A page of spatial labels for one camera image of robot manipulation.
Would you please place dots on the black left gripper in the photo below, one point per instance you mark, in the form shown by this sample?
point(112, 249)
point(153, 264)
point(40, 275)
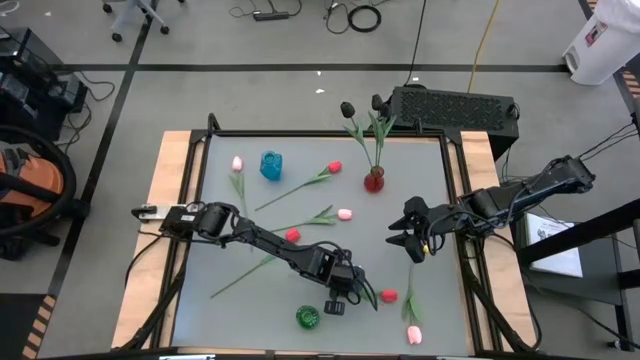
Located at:
point(345, 282)

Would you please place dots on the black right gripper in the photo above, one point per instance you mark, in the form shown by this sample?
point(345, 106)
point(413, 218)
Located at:
point(432, 222)

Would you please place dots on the red artificial tulip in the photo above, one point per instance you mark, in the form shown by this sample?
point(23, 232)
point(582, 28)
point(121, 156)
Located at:
point(335, 167)
point(389, 296)
point(293, 235)

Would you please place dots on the pink artificial tulip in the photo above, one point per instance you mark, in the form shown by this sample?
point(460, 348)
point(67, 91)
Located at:
point(237, 163)
point(414, 335)
point(344, 214)

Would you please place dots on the green artificial leaf stem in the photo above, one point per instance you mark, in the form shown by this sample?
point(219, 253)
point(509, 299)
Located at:
point(377, 101)

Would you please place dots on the black artificial tulip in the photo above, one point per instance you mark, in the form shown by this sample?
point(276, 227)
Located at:
point(347, 109)

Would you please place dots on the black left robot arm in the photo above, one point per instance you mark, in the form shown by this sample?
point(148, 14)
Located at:
point(270, 245)

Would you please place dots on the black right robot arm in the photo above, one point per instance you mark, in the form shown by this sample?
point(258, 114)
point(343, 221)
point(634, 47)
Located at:
point(525, 197)

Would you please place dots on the green glass vase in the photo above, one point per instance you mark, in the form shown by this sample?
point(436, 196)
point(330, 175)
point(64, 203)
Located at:
point(307, 317)

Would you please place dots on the red glass vase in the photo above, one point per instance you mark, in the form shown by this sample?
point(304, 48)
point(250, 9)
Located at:
point(373, 182)

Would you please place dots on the green leafy stem in vase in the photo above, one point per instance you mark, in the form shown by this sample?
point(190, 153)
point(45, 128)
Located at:
point(385, 110)

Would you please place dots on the blue glass vase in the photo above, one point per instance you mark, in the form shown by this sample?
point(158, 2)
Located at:
point(270, 166)

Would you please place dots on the grey table mat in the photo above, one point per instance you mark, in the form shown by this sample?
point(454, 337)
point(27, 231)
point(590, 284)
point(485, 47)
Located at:
point(325, 200)

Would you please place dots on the black perforated computer case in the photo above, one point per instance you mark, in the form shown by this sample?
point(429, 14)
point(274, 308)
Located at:
point(450, 112)

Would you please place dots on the white printed paper sheet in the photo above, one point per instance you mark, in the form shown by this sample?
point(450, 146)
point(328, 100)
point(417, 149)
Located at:
point(557, 250)

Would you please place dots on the black metal stand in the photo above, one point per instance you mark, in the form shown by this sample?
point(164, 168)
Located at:
point(600, 275)

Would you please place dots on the black power strip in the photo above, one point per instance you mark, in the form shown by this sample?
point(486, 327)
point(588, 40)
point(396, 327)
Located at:
point(271, 16)

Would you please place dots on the white trash bin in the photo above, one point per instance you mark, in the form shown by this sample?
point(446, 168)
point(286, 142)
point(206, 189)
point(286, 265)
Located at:
point(600, 45)

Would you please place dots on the orange shop vacuum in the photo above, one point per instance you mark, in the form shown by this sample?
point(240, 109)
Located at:
point(30, 180)

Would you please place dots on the grey wheeled chair base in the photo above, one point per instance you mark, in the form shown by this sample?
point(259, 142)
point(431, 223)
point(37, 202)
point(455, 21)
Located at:
point(135, 12)

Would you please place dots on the black equipment stack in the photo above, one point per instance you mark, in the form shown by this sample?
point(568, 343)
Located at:
point(30, 75)

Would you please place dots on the black metal table frame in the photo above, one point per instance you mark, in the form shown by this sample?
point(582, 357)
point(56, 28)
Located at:
point(300, 133)

